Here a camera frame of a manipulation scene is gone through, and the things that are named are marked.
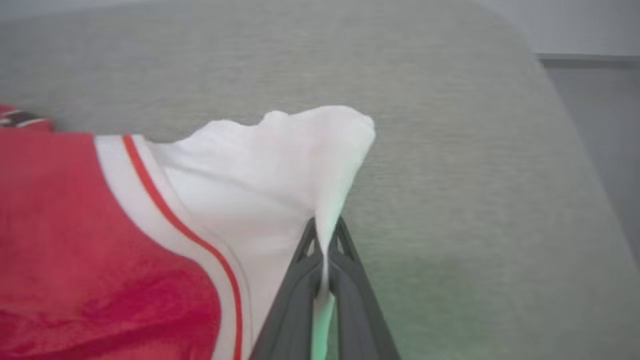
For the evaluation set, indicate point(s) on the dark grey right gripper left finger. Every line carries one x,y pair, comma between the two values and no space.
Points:
292,310

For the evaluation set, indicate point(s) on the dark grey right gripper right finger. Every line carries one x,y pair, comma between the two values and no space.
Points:
357,310

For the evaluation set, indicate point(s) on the red and white jersey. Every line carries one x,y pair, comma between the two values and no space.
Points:
55,225

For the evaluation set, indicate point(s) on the grey fabric sofa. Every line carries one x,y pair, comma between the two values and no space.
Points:
450,200

